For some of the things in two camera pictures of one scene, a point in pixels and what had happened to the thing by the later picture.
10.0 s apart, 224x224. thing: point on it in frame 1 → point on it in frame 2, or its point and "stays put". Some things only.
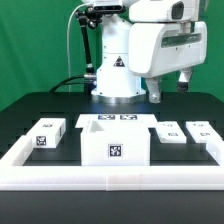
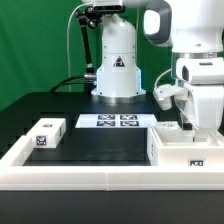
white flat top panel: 116,121 stays put
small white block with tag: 47,133 stays put
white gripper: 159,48 → 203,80
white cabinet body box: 115,146 → 174,146
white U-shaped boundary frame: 15,175 stays put
